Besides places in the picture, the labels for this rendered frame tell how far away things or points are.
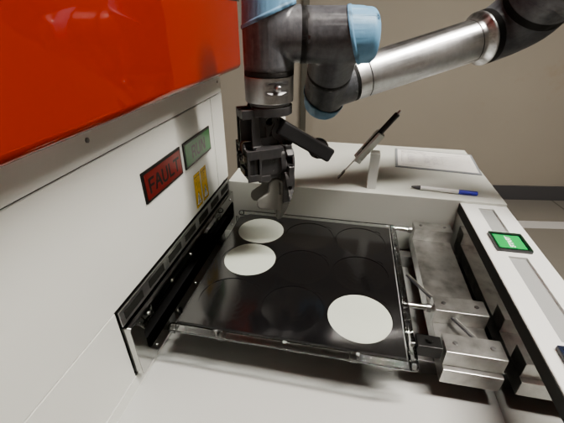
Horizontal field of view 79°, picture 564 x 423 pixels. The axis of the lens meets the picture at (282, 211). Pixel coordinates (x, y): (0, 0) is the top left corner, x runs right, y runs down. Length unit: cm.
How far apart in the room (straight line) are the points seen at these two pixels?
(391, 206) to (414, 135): 208
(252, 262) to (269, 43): 38
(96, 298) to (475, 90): 277
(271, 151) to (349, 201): 32
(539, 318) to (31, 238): 61
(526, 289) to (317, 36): 47
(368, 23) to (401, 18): 217
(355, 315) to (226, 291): 22
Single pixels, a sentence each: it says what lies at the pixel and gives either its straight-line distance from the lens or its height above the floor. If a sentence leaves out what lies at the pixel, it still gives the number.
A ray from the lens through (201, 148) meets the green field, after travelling 69.
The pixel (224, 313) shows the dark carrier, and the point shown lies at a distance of 58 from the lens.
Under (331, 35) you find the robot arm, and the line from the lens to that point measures 52.
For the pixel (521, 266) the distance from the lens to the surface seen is 69.
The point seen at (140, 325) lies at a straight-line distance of 55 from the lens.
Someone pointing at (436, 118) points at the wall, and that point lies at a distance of 289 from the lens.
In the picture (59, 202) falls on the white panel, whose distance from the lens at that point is 41.
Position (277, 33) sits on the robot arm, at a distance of 52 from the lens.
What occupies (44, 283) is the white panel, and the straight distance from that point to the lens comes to 41.
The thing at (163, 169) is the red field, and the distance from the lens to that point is 56.
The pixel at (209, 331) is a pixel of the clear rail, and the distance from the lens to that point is 55.
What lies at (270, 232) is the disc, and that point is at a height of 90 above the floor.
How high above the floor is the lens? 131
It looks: 30 degrees down
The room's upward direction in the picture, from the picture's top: straight up
